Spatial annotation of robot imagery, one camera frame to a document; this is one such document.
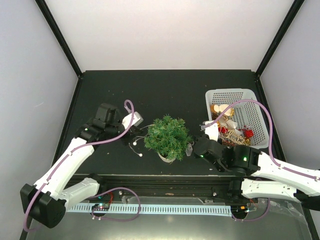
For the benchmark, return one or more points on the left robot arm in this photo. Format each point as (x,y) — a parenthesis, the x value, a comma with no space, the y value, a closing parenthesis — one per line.
(48,199)

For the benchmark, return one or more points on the small green christmas tree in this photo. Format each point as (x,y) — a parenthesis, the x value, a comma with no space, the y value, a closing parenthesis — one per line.
(168,137)

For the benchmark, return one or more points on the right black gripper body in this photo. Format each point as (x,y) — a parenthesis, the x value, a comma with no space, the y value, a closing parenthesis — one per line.
(197,139)

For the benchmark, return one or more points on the white bulb string lights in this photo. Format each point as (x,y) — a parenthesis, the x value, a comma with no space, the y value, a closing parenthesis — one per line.
(137,138)

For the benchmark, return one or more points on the red gift box ornament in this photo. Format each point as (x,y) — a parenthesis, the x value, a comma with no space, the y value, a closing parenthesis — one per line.
(248,133)

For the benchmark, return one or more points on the wooden snowman ornament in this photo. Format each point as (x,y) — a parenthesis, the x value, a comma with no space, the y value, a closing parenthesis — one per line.
(220,108)

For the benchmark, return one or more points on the right black frame post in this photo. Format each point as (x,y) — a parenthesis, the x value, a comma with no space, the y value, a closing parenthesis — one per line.
(282,30)

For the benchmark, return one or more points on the black frame post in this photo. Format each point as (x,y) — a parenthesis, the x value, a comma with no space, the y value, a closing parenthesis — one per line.
(48,16)
(282,30)

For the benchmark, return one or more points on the left black frame post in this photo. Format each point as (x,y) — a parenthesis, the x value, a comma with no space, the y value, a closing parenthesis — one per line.
(48,16)

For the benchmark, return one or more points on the light blue cable duct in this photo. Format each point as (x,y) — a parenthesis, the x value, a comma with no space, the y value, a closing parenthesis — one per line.
(152,209)

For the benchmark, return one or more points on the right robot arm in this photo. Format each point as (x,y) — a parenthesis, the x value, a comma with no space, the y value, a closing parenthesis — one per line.
(261,175)

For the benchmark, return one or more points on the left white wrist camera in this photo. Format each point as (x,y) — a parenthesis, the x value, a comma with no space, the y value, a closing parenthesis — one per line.
(134,119)

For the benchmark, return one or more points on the gold merry christmas sign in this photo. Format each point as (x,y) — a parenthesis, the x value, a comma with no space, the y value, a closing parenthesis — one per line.
(233,137)

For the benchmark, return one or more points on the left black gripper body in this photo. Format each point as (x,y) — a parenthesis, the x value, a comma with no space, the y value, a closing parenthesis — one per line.
(131,133)

